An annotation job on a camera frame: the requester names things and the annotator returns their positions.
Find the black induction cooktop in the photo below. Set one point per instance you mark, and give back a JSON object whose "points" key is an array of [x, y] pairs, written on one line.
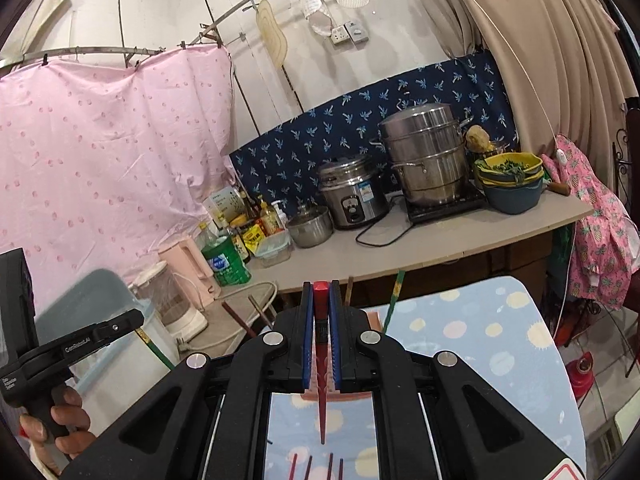
{"points": [[470, 199]]}

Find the steel rice cooker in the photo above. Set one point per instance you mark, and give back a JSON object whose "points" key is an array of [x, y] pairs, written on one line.
{"points": [[352, 190]]}

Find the pink dotted curtain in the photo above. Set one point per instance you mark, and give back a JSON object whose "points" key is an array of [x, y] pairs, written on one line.
{"points": [[103, 167]]}

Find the oil bottle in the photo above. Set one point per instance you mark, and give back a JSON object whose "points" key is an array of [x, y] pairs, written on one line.
{"points": [[269, 217]]}

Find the pink electric kettle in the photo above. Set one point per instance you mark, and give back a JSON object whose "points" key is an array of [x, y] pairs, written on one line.
{"points": [[191, 272]]}

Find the white dish rack bin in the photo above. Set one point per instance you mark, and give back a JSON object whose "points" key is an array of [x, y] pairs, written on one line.
{"points": [[114, 378]]}

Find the clear food container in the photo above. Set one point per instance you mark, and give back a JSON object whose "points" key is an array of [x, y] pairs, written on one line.
{"points": [[274, 249]]}

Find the navy floral backsplash cloth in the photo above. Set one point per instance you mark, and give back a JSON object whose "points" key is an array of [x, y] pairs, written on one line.
{"points": [[282, 164]]}

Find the blue-grey dish rack lid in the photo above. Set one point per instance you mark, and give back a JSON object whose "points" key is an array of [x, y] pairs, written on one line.
{"points": [[97, 297]]}

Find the blue polka dot tablecloth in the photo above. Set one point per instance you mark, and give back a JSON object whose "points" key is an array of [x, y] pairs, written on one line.
{"points": [[495, 326]]}

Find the dark soy sauce bottle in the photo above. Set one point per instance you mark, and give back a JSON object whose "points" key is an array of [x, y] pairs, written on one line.
{"points": [[239, 245]]}

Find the brown chopstick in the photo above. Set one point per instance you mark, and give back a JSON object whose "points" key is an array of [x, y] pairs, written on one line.
{"points": [[259, 310], [348, 291]]}

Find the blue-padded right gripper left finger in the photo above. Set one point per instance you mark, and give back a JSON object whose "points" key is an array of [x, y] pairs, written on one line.
{"points": [[307, 306]]}

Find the grey kitchen countertop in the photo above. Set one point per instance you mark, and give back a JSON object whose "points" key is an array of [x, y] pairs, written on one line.
{"points": [[394, 246]]}

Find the red floor object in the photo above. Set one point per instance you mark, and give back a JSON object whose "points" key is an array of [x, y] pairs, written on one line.
{"points": [[581, 376]]}

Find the loofah sponge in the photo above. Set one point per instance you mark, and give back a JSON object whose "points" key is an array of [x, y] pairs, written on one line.
{"points": [[478, 141]]}

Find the dark maroon wavy chopstick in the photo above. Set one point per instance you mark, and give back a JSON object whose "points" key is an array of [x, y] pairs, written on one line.
{"points": [[329, 468]]}

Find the small steel pot with lid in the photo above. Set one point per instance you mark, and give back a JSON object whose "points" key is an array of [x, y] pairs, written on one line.
{"points": [[311, 226]]}

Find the white carton box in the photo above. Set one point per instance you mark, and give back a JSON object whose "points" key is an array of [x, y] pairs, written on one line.
{"points": [[225, 205]]}

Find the yellow seasoning packet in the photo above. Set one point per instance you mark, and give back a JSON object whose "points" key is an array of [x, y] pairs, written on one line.
{"points": [[252, 235]]}

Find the yellow colander with greens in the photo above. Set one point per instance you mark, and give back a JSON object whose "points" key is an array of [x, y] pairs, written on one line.
{"points": [[509, 169]]}

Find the green canister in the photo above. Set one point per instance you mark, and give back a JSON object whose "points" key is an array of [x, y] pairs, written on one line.
{"points": [[228, 267]]}

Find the white blender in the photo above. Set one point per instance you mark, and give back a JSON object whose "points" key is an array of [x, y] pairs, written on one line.
{"points": [[158, 283]]}

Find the large steel steamer pot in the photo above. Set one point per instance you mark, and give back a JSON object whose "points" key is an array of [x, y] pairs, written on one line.
{"points": [[426, 148]]}

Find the white pump bottle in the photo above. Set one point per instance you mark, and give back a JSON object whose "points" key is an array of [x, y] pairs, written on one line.
{"points": [[279, 209]]}

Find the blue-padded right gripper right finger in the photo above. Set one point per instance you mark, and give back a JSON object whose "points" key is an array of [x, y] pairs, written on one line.
{"points": [[334, 326]]}

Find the blue plastic basin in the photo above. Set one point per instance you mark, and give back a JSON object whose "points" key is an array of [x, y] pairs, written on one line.
{"points": [[513, 199]]}

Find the person's left hand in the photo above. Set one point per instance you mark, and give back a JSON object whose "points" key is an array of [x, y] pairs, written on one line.
{"points": [[69, 413]]}

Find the green chopstick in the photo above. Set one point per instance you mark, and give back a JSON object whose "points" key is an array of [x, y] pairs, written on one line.
{"points": [[152, 349], [393, 299]]}

